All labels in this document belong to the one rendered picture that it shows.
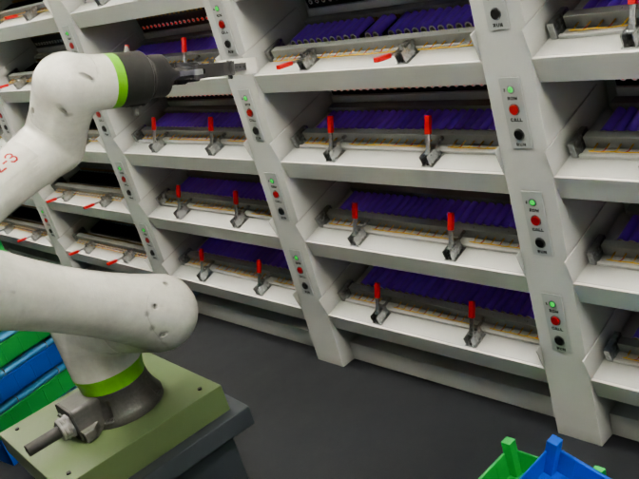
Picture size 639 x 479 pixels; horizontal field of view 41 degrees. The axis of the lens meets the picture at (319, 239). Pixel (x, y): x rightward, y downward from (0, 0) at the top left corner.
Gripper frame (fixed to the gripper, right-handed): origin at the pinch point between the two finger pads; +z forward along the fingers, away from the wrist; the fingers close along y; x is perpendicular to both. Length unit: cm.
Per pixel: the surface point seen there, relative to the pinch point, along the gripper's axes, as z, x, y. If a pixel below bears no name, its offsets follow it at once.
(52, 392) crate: -18, -78, -71
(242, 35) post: 14.3, 6.1, -16.0
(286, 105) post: 24.3, -9.9, -16.1
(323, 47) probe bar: 19.7, 1.9, 2.9
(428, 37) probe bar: 19.8, 2.0, 30.4
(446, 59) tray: 17.2, -1.9, 36.3
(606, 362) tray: 35, -59, 55
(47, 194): 26, -39, -156
